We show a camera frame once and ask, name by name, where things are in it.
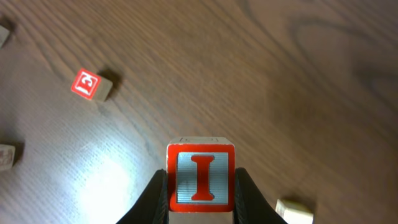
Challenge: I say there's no red letter I block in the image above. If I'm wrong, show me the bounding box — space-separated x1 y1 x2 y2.
167 136 236 213

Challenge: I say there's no red letter E block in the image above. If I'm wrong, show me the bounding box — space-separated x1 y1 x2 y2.
71 68 113 101

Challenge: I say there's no yellow letter O block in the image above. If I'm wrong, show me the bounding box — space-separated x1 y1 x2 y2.
0 26 10 48

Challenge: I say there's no plain white wooden block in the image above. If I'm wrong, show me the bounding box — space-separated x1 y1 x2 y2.
275 199 314 224

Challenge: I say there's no red letter A block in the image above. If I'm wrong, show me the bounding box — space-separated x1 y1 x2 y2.
0 144 16 171

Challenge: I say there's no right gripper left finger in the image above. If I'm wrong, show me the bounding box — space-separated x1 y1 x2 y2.
117 169 169 224

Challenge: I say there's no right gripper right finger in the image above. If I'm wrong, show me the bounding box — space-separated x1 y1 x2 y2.
233 167 287 224

